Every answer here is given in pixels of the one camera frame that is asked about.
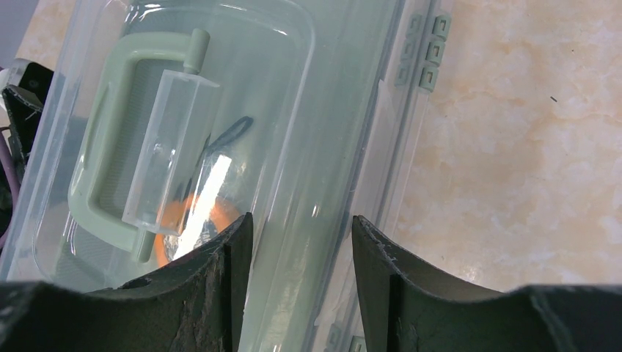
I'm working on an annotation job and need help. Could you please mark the orange tape measure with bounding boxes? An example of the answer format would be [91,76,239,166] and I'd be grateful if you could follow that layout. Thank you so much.
[153,116,254,268]

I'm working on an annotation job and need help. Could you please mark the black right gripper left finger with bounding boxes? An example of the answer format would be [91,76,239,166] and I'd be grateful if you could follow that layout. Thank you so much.
[1,213,253,351]

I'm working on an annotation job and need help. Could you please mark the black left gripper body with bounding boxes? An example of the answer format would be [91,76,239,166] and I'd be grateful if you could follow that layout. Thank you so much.
[1,59,54,169]

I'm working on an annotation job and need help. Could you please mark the translucent green plastic toolbox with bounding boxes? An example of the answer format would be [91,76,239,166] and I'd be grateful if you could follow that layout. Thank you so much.
[1,1,453,351]

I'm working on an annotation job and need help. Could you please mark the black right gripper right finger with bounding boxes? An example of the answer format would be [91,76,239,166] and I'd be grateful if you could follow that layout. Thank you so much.
[352,216,621,351]

